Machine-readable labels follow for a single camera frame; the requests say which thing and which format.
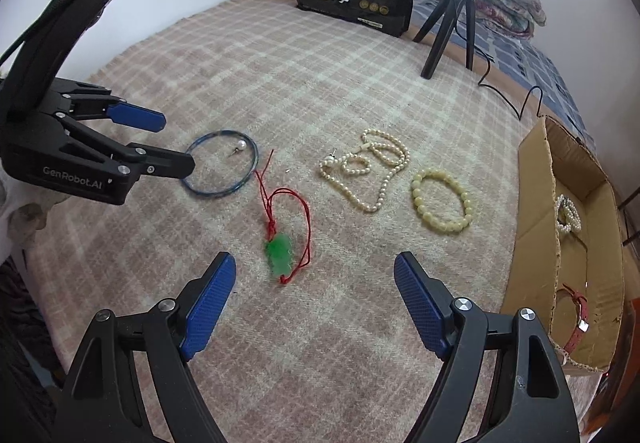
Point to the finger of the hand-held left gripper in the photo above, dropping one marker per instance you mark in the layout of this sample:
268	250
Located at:
137	117
167	163

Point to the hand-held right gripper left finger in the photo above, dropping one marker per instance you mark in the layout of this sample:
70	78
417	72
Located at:
210	303

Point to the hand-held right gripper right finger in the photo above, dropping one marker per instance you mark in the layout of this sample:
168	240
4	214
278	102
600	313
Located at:
420	303

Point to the pearl stud earring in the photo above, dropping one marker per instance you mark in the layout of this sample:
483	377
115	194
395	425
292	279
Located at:
241	145

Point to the cardboard box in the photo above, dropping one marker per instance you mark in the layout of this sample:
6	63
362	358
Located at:
535	203

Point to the pink plaid blanket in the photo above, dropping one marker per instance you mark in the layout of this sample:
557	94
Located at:
325	88

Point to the dark cloth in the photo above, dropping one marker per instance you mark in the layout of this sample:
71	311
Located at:
20	348

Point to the blue patterned bedsheet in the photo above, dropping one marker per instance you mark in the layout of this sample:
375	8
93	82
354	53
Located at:
540	68

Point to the black tripod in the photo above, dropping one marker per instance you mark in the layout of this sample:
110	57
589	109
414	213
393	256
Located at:
440	23

